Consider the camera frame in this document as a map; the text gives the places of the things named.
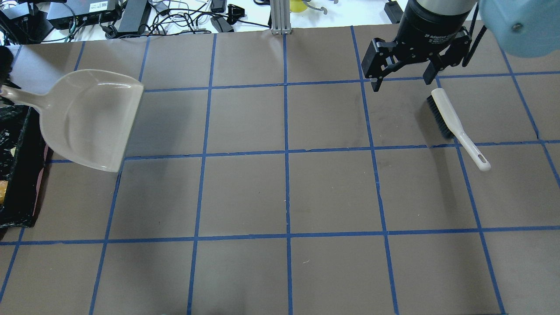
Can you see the aluminium frame post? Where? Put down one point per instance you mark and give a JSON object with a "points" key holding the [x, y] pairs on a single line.
{"points": [[280, 17]]}

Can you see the white plastic dustpan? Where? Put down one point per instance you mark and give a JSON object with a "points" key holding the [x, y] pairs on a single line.
{"points": [[87, 116]]}

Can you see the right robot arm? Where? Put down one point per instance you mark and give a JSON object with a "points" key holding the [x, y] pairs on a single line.
{"points": [[523, 28]]}

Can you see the black power adapter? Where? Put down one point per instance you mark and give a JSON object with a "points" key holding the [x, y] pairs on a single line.
{"points": [[393, 11]]}

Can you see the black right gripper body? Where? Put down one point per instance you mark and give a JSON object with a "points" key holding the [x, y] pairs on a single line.
{"points": [[431, 27]]}

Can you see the white hand brush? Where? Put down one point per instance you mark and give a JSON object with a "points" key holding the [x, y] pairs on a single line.
{"points": [[450, 126]]}

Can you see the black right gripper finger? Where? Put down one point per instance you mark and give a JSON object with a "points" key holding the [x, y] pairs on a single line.
{"points": [[379, 61], [456, 52]]}

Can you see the black lined trash bin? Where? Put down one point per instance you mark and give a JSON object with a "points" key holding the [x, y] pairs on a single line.
{"points": [[23, 160]]}

